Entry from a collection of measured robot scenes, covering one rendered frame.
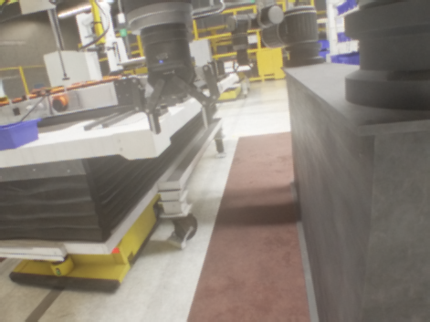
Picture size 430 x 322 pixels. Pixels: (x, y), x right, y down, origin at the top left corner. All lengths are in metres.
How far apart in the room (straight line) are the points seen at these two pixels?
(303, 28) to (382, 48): 1.46
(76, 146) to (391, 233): 0.88
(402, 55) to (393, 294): 0.35
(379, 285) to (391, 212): 0.13
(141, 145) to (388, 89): 0.67
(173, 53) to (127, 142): 0.48
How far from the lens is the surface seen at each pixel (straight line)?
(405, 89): 0.41
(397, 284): 0.51
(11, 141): 1.17
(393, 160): 0.39
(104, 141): 0.93
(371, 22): 0.43
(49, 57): 8.84
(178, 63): 0.47
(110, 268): 1.64
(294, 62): 1.87
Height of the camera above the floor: 0.99
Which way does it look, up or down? 19 degrees down
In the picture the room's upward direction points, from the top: 9 degrees counter-clockwise
